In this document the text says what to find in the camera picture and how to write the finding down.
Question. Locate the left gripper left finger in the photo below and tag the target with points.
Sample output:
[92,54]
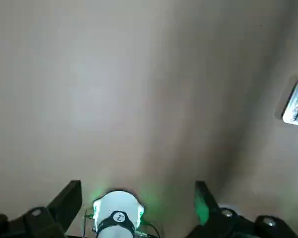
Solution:
[52,215]

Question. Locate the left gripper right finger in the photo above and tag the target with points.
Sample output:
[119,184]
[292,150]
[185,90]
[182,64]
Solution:
[213,218]

